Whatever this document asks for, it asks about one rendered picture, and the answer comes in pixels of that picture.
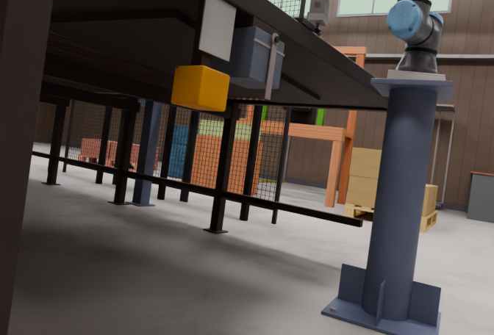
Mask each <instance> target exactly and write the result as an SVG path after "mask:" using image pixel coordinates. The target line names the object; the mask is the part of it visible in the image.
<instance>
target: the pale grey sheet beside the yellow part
mask: <svg viewBox="0 0 494 335"><path fill-rule="evenodd" d="M235 14H236V8H235V7H233V6H232V5H230V4H228V3H226V2H225V1H224V0H205V2H204V11H203V18H202V23H201V34H200V40H199V45H198V49H199V50H202V51H204V52H207V53H208V54H211V55H213V56H216V57H218V58H221V59H222V60H226V61H227V62H229V58H230V52H231V46H232V36H233V30H234V24H235Z"/></svg>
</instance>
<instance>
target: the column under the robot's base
mask: <svg viewBox="0 0 494 335"><path fill-rule="evenodd" d="M370 83H371V84H372V85H373V86H374V87H375V88H376V89H377V90H378V91H379V93H380V94H381V95H382V96H384V97H389V100H388V106H387V117H386V123H385V128H384V139H383V145H382V155H381V162H380V167H379V177H378V184H377V189H376V200H375V206H374V212H373V222H372V228H371V234H370V244H369V250H368V261H367V267H366V269H365V268H361V267H356V266H353V265H349V264H344V263H342V268H341V274H340V285H339V290H338V296H337V297H336V298H335V299H334V300H332V301H331V302H330V303H329V304H328V305H327V306H326V307H325V308H324V309H323V310H322V311H321V314H323V315H326V316H328V317H333V318H335V319H338V320H342V321H345V322H347V323H351V324H355V325H358V326H361V327H363V328H368V329H371V330H373V331H378V332H380V333H383V334H386V335H439V329H440V318H441V312H439V305H440V294H441V288H442V287H436V286H433V285H430V284H425V283H421V282H418V281H413V278H414V272H415V262H416V256H417V250H418V240H419V233H420V223H421V218H422V211H423V201H424V195H425V189H426V178H427V173H428V166H429V156H430V150H431V144H432V134H433V128H434V117H435V111H436V106H437V99H440V100H454V84H453V81H445V80H422V79H379V78H371V81H370Z"/></svg>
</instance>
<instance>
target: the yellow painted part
mask: <svg viewBox="0 0 494 335"><path fill-rule="evenodd" d="M204 2H205V0H199V6H198V16H197V21H196V32H195V37H194V44H193V53H192V60H191V65H186V66H176V68H175V74H174V80H173V90H172V96H171V103H172V104H176V105H179V106H183V107H188V108H191V109H197V110H206V111H217V112H224V111H225V110H226V100H227V95H228V89H229V79H230V77H229V75H227V74H225V73H221V72H220V71H216V70H214V69H211V68H210V63H211V57H212V55H211V54H208V53H207V52H204V51H202V50H199V49H198V45H199V40H200V34H201V23H202V18H203V11H204Z"/></svg>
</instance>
